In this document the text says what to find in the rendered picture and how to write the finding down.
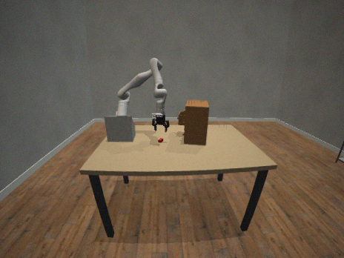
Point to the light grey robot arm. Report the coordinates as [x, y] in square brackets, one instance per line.
[139, 80]

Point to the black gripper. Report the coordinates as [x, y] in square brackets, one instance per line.
[161, 121]

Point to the brown wooden chest of drawers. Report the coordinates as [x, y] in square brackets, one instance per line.
[196, 123]

